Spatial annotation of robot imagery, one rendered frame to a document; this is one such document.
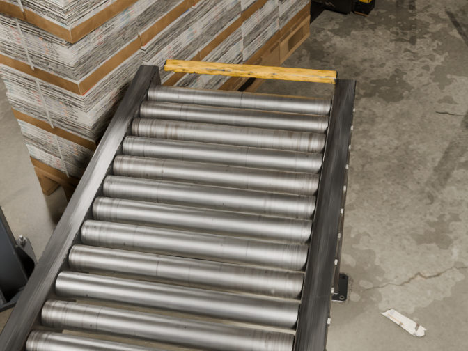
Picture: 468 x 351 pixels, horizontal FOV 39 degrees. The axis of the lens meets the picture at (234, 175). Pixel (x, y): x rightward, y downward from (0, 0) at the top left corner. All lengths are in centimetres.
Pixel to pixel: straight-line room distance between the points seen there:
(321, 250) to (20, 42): 120
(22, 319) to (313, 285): 51
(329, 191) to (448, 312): 94
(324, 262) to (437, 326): 97
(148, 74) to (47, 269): 62
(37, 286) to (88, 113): 88
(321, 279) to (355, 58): 204
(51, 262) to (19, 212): 130
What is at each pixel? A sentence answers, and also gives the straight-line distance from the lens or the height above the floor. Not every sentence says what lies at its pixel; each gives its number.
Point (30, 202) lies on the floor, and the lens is 261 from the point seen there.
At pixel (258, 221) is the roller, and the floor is 80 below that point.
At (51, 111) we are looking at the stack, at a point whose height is 48.
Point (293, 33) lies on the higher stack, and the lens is 312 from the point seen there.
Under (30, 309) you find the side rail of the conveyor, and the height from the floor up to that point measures 80.
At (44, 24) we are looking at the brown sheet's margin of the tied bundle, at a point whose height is 86.
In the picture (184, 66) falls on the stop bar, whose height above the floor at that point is 82.
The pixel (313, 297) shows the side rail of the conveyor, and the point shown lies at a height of 80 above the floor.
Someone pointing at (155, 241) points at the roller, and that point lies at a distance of 129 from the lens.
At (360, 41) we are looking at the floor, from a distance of 326.
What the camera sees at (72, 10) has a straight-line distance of 179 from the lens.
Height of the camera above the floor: 176
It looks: 44 degrees down
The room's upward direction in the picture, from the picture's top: 5 degrees counter-clockwise
